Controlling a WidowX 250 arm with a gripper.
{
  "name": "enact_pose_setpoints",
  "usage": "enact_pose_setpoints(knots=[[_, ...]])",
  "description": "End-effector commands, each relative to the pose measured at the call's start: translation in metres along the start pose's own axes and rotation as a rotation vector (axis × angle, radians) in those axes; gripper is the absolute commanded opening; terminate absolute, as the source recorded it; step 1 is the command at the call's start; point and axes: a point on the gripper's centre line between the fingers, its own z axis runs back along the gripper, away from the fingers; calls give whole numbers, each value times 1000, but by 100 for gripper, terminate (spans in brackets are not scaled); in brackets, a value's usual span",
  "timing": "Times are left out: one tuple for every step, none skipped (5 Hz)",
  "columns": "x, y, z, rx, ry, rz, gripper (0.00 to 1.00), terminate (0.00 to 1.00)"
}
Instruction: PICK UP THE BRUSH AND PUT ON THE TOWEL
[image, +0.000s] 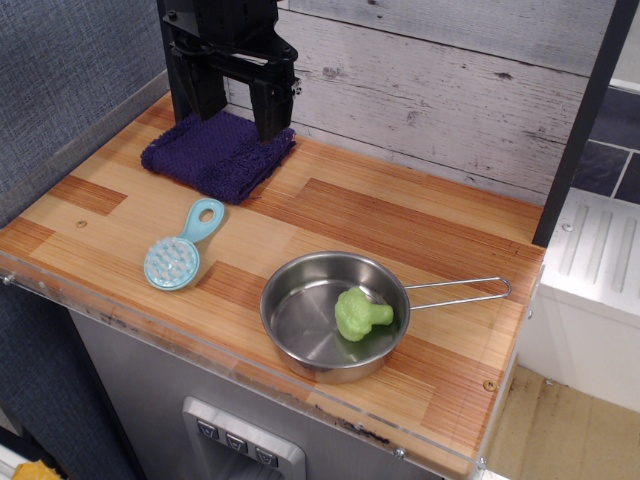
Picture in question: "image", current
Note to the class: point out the silver dispenser control panel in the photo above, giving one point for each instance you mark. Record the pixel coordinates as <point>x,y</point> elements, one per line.
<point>225,446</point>

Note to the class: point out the light blue scrub brush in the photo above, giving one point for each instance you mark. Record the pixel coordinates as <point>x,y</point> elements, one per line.
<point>173,262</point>

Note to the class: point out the yellow toy object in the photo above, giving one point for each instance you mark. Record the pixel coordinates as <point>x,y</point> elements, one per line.
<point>34,471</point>

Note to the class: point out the black left frame post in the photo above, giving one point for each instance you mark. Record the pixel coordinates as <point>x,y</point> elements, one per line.
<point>180,104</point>

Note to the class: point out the black frame post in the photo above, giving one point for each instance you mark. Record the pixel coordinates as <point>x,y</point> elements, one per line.
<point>606,61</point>
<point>180,104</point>

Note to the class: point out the stainless steel pan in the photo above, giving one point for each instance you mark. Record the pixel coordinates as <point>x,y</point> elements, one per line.
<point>297,312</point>

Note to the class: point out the green toy broccoli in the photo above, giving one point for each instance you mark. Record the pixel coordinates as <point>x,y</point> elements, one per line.
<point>356,315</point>

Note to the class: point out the black right frame post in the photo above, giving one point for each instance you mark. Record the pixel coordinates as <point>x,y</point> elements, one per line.
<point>606,61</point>

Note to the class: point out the clear acrylic edge guard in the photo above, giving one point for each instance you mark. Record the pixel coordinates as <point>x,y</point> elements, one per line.
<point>444,462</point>

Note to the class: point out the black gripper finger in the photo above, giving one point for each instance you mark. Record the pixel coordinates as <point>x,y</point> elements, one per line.
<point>272,106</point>
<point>202,84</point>

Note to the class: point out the purple folded towel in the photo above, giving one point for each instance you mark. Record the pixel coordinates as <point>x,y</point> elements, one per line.
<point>221,158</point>

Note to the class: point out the stainless steel cabinet front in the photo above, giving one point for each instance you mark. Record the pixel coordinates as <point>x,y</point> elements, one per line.
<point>147,385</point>

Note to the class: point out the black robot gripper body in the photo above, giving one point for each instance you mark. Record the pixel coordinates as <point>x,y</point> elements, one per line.
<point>237,38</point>

